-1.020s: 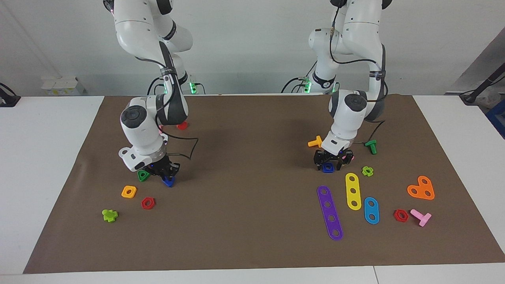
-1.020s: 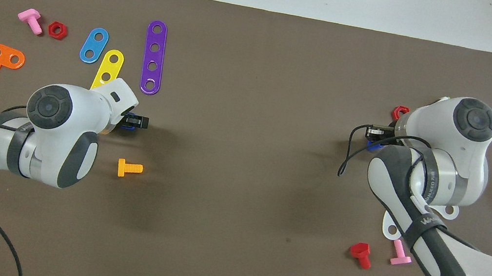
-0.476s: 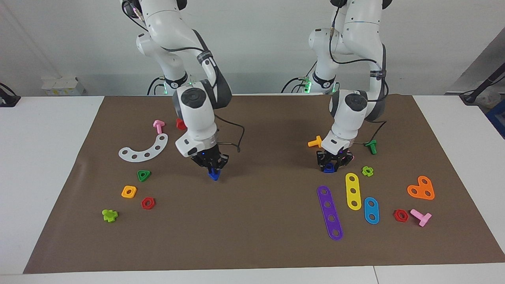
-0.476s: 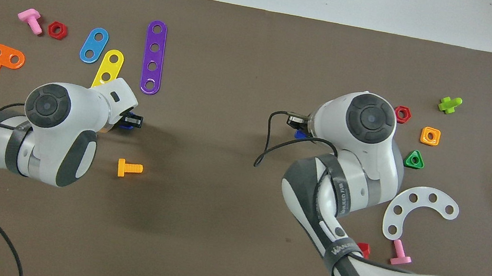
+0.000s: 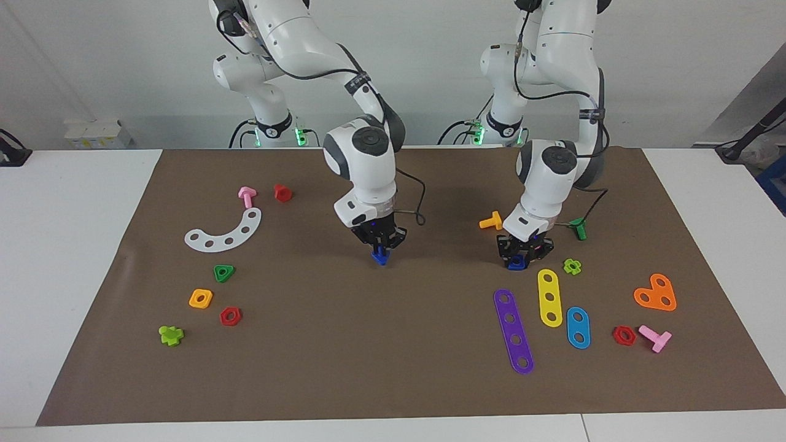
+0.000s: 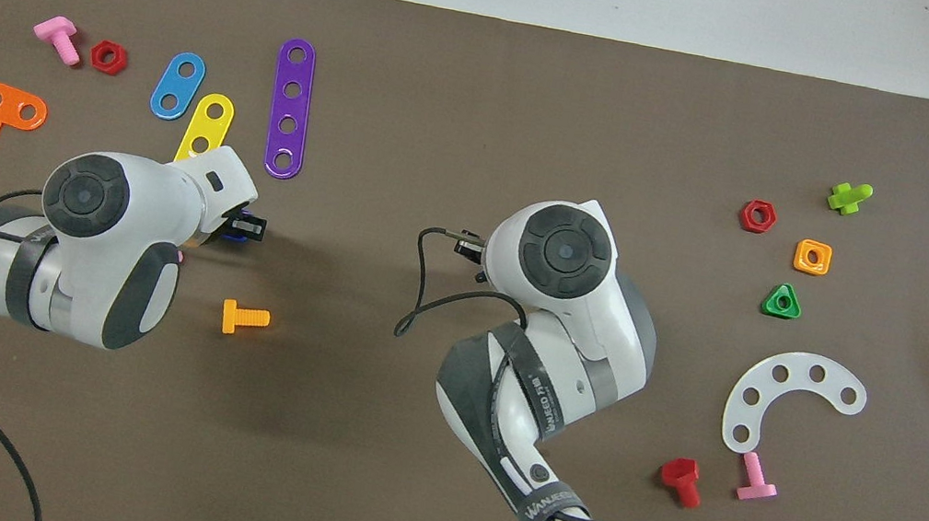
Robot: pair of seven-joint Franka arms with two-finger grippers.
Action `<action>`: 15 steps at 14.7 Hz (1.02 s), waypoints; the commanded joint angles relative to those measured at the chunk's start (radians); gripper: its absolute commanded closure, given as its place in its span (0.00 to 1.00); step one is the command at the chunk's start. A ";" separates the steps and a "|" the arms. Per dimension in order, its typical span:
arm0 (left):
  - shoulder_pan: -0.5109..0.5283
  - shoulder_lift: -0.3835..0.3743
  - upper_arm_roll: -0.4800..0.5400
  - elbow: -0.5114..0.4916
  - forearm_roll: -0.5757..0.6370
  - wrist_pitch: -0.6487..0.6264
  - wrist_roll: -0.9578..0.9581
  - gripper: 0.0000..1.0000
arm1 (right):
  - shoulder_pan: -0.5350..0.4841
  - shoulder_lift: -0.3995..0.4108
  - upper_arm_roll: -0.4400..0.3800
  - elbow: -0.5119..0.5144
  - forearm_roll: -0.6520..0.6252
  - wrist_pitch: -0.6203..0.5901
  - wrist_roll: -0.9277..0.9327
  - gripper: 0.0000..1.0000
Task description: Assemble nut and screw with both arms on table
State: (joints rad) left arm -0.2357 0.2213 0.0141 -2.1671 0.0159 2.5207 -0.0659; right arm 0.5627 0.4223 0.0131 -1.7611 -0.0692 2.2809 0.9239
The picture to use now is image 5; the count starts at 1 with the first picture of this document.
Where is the pink screw with long shaft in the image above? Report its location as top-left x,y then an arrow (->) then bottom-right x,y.
638,325 -> 673,354

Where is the yellow three-hole plate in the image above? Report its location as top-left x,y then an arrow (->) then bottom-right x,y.
537,269 -> 563,328

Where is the purple four-hole plate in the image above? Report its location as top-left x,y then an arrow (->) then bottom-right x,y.
493,289 -> 535,375

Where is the blue two-hole plate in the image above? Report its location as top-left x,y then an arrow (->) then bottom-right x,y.
566,306 -> 591,350

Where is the brown table mat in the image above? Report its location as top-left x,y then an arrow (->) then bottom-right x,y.
36,147 -> 786,426

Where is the orange angled three-hole plate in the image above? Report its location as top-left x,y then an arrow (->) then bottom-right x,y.
633,273 -> 677,312

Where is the white curved five-hole plate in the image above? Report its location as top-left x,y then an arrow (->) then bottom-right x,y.
184,207 -> 262,253

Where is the black stand pole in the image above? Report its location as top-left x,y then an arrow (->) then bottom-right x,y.
714,114 -> 786,164

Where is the white box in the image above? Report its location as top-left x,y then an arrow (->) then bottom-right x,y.
63,118 -> 133,150

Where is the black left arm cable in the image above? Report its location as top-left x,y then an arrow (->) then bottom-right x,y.
515,0 -> 610,229

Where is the black base cable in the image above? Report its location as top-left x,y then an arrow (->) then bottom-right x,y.
228,118 -> 257,149
437,117 -> 493,146

